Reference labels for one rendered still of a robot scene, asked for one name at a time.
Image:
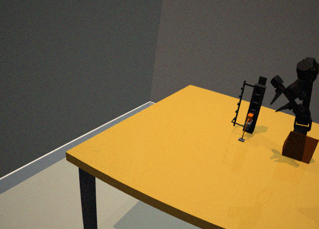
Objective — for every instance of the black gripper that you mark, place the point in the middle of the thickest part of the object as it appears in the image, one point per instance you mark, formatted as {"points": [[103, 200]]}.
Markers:
{"points": [[298, 109]]}

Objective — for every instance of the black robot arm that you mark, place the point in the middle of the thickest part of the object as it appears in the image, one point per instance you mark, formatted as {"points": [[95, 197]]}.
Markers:
{"points": [[307, 71]]}

